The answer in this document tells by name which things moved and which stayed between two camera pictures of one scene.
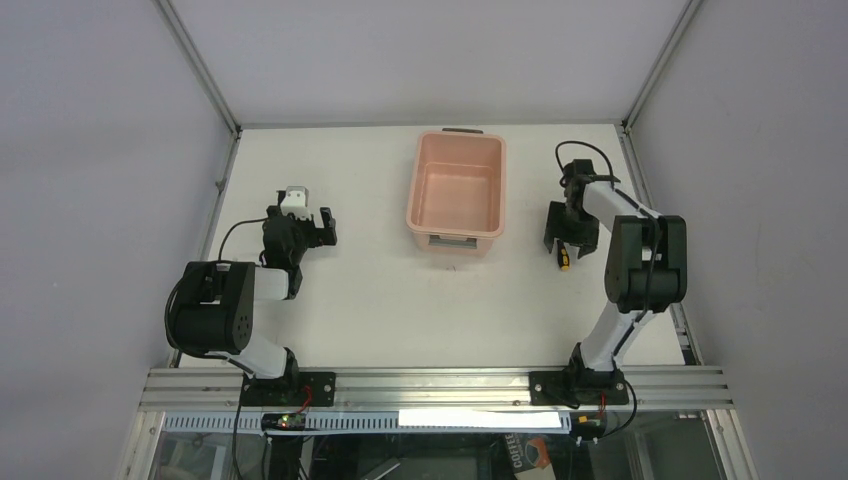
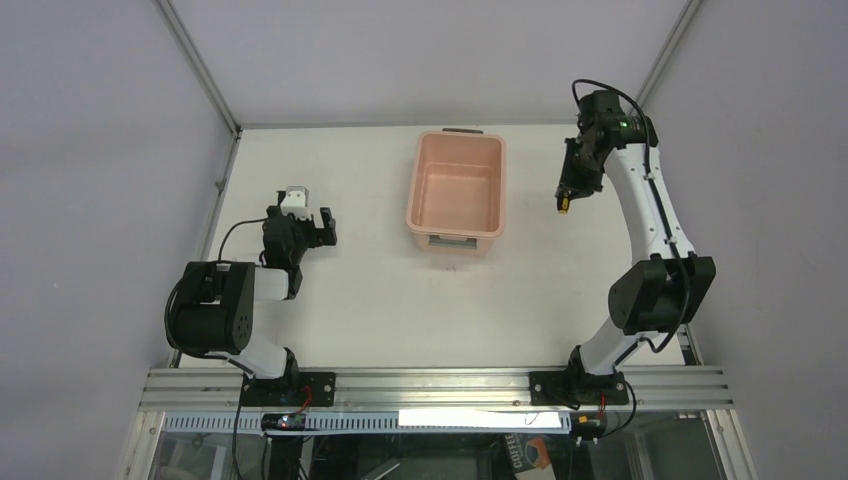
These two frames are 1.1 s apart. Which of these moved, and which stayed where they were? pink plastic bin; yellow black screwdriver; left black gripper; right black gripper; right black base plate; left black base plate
Moved: right black gripper; yellow black screwdriver
Stayed: left black base plate; right black base plate; left black gripper; pink plastic bin
